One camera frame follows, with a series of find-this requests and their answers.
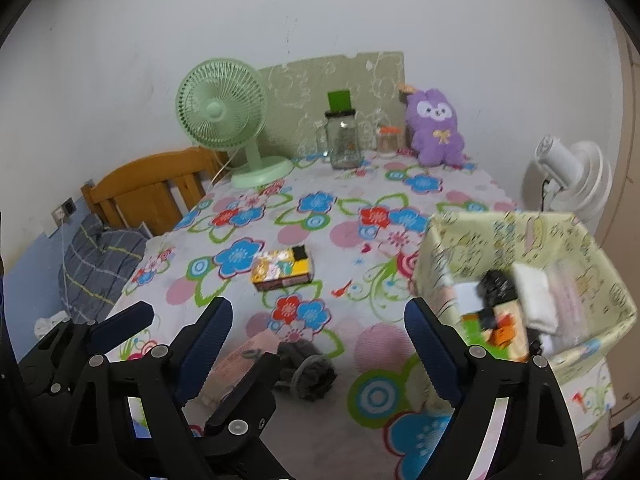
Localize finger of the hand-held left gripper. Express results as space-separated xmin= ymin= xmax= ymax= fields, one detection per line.
xmin=35 ymin=301 xmax=155 ymax=396
xmin=202 ymin=352 xmax=281 ymax=461

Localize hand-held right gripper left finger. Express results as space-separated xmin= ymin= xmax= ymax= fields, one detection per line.
xmin=67 ymin=296 xmax=234 ymax=480

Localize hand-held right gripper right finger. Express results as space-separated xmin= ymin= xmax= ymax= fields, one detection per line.
xmin=404 ymin=297 xmax=583 ymax=480

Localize pink packet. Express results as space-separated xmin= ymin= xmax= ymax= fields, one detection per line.
xmin=200 ymin=335 xmax=281 ymax=406

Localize grey sock roll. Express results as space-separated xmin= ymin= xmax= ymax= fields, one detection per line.
xmin=275 ymin=339 xmax=338 ymax=403

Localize green and orange packet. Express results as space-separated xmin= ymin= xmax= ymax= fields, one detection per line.
xmin=460 ymin=305 xmax=531 ymax=361

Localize yellow printed box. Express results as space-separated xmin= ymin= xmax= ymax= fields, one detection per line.
xmin=250 ymin=244 xmax=316 ymax=292

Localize white cloth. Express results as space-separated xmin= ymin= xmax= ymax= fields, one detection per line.
xmin=510 ymin=264 xmax=558 ymax=335
xmin=34 ymin=312 xmax=71 ymax=338

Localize yellow patterned storage box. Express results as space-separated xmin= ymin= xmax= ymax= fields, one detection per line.
xmin=412 ymin=209 xmax=626 ymax=401

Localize white card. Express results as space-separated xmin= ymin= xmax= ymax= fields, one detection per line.
xmin=452 ymin=282 xmax=483 ymax=318

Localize grey plaid pillow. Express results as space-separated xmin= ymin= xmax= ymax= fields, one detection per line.
xmin=57 ymin=215 xmax=148 ymax=321

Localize crumpled white cloth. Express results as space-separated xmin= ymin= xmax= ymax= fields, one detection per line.
xmin=34 ymin=312 xmax=71 ymax=338

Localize wooden headboard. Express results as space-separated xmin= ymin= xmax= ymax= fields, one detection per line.
xmin=81 ymin=147 xmax=226 ymax=237

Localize floral tablecloth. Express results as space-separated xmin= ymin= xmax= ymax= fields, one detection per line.
xmin=102 ymin=152 xmax=616 ymax=480

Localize small jar with orange lid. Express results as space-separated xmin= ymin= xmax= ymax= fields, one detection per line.
xmin=376 ymin=126 xmax=401 ymax=158

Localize purple plush rabbit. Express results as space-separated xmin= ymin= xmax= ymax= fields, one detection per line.
xmin=400 ymin=85 xmax=468 ymax=167

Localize glass jar with green lid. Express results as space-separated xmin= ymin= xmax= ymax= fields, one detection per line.
xmin=315 ymin=89 xmax=363 ymax=170

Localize green desk fan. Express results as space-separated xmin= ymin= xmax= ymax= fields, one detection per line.
xmin=175 ymin=58 xmax=295 ymax=191

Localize white fan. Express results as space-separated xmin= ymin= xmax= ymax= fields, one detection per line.
xmin=520 ymin=134 xmax=615 ymax=231

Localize beige door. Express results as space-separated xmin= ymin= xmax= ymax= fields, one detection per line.
xmin=607 ymin=10 xmax=640 ymax=261

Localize green patterned board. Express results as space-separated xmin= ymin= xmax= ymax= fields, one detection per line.
xmin=257 ymin=51 xmax=406 ymax=158

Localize wall socket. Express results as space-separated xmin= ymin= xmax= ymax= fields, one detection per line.
xmin=52 ymin=197 xmax=78 ymax=223

